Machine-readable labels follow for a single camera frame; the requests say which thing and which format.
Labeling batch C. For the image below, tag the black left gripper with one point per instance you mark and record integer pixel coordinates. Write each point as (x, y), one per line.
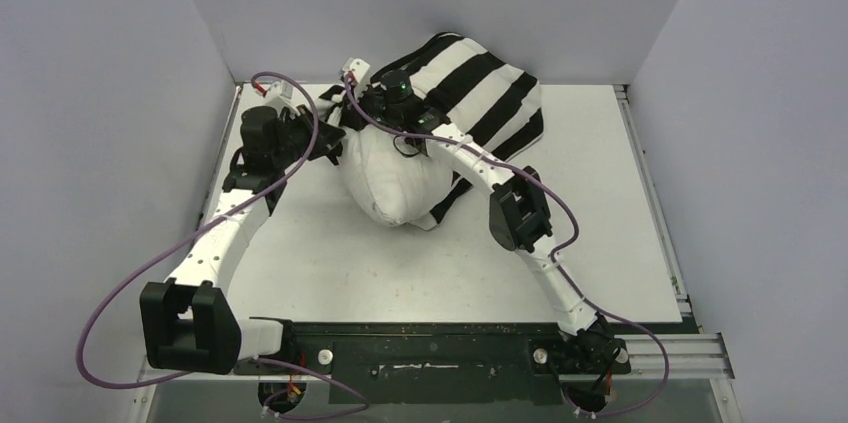
(328, 138)

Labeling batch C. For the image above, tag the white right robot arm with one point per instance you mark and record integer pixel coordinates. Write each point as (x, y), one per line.
(519, 217)

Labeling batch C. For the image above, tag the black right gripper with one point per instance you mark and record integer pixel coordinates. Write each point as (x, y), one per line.
(361, 100)

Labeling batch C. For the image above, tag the black white striped pillowcase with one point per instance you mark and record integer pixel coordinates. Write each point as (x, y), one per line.
(497, 103)

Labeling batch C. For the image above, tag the black metal base rail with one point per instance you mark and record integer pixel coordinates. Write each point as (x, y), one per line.
(466, 373)

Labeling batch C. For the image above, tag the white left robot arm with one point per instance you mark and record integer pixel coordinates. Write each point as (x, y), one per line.
(188, 324)

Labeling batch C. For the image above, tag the white pillow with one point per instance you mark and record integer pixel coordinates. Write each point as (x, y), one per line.
(389, 188)

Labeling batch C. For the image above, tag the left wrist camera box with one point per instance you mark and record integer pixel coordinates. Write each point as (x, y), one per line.
(278, 97)

